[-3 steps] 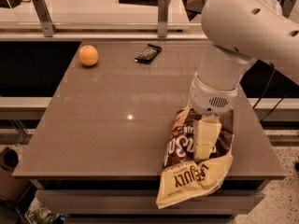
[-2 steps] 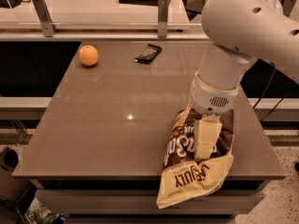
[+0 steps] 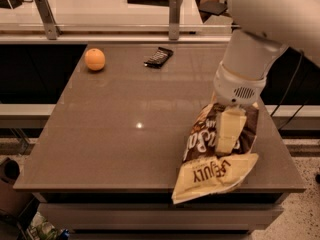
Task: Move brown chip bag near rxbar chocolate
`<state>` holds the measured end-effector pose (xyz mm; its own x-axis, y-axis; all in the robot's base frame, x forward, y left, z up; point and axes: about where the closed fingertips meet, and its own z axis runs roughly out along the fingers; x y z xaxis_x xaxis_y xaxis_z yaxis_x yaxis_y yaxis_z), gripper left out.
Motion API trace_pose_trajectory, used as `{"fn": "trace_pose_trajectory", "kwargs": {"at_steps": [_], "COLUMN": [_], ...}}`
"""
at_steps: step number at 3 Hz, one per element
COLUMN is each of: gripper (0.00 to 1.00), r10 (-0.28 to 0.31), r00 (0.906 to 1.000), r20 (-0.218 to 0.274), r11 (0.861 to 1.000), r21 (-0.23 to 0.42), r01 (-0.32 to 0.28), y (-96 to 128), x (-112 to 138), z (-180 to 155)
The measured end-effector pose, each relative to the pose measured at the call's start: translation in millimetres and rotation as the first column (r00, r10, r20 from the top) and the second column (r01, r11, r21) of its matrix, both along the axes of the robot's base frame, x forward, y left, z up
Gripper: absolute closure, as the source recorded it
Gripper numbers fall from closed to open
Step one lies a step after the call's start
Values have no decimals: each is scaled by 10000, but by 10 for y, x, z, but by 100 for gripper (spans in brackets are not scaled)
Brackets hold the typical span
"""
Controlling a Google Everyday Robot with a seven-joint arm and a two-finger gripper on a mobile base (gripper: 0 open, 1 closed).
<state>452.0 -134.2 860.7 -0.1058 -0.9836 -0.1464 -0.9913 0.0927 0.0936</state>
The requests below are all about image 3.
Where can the green items on floor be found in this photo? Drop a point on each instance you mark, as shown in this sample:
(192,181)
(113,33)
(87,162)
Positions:
(41,229)

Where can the metal glass bracket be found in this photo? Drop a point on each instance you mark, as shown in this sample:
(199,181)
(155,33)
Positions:
(174,19)
(51,28)

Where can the middle metal glass bracket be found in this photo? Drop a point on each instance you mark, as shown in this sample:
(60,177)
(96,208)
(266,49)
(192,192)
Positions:
(174,19)

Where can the left metal glass bracket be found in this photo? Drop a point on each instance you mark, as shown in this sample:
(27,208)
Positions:
(51,28)

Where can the black rxbar chocolate bar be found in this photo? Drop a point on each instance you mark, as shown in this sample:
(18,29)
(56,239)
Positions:
(159,58)

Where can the orange fruit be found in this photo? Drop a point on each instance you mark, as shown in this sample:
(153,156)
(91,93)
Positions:
(95,59)

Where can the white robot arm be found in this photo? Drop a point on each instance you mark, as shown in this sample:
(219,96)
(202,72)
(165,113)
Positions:
(266,29)

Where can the black device on counter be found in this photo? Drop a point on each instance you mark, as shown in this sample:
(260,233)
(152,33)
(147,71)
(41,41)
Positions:
(12,4)

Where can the brown bin on floor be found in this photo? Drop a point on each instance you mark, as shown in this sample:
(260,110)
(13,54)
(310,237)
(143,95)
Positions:
(12,202)

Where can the brown Late July chip bag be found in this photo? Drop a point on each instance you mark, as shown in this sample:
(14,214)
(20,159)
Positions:
(203,171)

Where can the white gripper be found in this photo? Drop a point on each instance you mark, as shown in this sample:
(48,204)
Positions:
(236,88)

